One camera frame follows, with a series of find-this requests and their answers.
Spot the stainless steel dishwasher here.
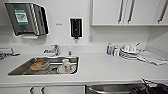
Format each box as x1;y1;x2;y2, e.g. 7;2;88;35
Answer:
84;82;150;94

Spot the white three-door wall cabinet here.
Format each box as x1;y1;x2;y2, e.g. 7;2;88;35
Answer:
90;0;168;27

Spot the small white bottle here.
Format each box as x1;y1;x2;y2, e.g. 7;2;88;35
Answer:
112;46;120;58

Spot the grey bowl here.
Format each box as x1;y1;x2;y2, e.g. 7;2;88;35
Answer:
28;61;51;73

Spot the grey paper towel dispenser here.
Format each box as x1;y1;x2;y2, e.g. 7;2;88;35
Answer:
3;1;51;38

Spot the small grey wall label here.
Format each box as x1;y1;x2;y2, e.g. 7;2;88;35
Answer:
54;22;63;27

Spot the stack of white dishes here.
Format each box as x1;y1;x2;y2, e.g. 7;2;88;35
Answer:
136;49;168;66

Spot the white base cabinet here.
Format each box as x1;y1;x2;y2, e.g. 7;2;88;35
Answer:
0;85;86;94

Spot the black soap dispenser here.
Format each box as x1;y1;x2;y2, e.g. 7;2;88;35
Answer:
68;17;84;41

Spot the chrome sink faucet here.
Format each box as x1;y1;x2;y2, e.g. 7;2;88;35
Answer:
42;43;61;57

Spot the steel kitchen sink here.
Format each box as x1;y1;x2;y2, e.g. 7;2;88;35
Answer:
6;54;81;77

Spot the orange sponge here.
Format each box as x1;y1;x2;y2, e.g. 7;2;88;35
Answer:
33;59;46;67

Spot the white patterned bowl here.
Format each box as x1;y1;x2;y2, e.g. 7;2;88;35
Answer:
56;63;79;75

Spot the white drawer unit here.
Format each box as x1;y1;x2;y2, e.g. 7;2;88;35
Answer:
146;79;168;88

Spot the blue dish soap bottle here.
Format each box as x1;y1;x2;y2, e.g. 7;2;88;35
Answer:
105;42;114;56

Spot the white wall outlet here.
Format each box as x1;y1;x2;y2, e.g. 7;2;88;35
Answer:
87;34;95;44

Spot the white mug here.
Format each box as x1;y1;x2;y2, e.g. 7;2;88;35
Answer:
61;58;72;70

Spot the small chrome soap pump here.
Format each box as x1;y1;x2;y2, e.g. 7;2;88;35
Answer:
67;49;73;57

